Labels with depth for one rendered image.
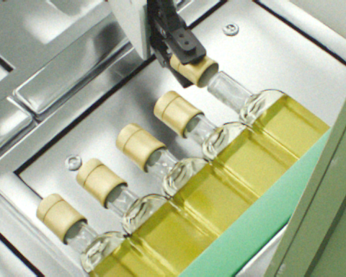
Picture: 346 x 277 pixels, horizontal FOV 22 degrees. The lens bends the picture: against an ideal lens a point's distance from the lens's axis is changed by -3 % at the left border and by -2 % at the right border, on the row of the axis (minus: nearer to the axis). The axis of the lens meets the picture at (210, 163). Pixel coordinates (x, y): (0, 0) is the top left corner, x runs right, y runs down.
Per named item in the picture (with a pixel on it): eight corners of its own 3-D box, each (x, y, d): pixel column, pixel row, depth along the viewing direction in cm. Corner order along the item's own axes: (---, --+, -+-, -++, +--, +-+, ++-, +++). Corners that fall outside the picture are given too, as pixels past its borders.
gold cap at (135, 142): (168, 156, 94) (139, 133, 96) (166, 139, 91) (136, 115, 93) (144, 179, 93) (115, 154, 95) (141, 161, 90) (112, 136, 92)
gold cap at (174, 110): (205, 124, 97) (176, 102, 98) (205, 105, 94) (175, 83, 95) (182, 145, 95) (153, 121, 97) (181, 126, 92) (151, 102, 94)
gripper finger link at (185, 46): (153, 28, 99) (183, 68, 96) (151, 10, 97) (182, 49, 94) (177, 17, 100) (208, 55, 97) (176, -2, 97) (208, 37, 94)
